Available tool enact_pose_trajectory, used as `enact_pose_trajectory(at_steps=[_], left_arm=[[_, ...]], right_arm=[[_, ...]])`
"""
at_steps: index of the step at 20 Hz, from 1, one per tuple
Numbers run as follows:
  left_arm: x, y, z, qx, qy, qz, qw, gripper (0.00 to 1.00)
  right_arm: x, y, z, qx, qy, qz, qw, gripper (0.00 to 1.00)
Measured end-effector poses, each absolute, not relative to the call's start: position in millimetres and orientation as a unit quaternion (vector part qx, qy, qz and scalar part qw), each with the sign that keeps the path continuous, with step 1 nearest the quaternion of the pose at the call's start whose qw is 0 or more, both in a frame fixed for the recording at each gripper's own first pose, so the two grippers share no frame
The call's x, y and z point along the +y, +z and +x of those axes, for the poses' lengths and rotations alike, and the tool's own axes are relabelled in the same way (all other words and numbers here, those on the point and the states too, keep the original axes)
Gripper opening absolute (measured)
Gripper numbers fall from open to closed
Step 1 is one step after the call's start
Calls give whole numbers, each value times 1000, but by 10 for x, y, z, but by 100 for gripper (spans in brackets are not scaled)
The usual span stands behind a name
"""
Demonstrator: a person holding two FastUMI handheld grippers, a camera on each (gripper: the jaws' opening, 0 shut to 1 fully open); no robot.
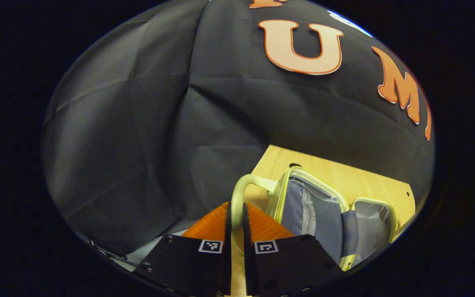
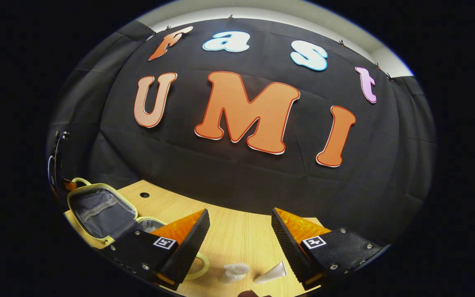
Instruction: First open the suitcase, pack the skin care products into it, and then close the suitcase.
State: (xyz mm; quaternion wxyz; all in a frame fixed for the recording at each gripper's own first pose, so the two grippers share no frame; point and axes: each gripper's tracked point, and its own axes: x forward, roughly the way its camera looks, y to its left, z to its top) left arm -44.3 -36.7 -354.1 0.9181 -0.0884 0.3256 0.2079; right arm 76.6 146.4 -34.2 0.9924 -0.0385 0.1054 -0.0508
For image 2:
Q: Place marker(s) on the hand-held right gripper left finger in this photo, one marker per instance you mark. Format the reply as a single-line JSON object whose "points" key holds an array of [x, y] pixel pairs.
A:
{"points": [[190, 251]]}

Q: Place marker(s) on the white pump bottle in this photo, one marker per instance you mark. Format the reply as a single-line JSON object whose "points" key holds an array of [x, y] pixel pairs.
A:
{"points": [[234, 270]]}

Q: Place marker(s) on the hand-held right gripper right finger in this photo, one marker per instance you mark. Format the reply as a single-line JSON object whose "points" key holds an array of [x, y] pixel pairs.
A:
{"points": [[289, 251]]}

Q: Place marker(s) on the row of small cloth clips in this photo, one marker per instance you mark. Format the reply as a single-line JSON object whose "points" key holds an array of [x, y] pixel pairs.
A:
{"points": [[230, 17]]}

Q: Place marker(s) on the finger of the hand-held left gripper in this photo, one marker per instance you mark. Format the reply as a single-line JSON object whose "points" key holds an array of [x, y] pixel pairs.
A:
{"points": [[70, 186]]}

